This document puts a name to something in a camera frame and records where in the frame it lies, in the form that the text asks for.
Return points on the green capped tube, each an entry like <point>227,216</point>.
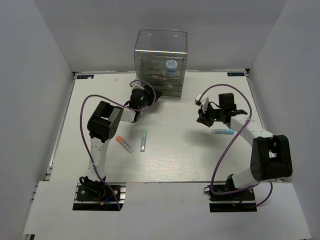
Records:
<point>143,140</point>

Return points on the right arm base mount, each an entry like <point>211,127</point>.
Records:
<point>240,202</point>

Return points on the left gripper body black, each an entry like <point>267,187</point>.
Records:
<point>148,99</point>

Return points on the clear drawer organizer box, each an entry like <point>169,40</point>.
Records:
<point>153,47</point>

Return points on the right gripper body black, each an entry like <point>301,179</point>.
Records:
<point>212,114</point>

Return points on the blue capped tube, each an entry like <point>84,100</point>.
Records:
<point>223,131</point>

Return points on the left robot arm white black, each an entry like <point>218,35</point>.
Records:
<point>103,125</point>

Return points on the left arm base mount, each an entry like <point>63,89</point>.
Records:
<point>105,201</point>

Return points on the orange capped tube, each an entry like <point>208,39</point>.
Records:
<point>124,144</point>

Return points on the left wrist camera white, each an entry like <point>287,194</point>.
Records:
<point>136,84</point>

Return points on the blue patterned tape roll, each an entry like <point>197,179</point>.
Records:
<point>171,67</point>

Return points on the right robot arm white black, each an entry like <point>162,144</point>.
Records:
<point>270,154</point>

